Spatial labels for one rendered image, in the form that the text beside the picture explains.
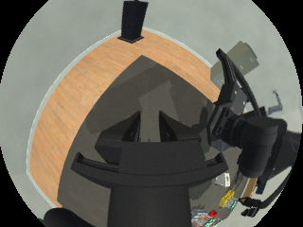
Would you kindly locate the yellow tube rack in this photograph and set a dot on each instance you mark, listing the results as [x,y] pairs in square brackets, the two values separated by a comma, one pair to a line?
[223,201]

